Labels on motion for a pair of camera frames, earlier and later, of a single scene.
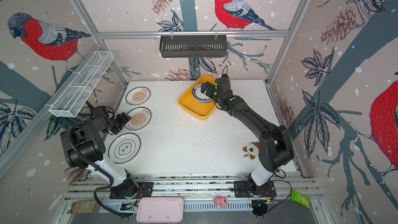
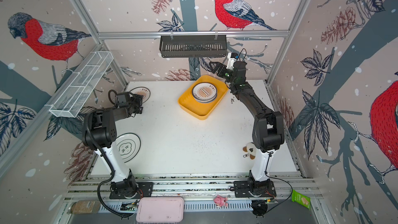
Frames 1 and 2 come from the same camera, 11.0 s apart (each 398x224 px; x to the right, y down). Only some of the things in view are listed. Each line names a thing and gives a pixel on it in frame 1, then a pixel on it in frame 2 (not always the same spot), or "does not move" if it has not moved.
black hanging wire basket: x=176 y=47 does not move
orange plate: x=141 y=117 -> x=204 y=92
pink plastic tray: x=160 y=209 does not move
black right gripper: x=209 y=84 -> x=221 y=67
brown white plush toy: x=253 y=149 does not move
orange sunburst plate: x=138 y=96 does not move
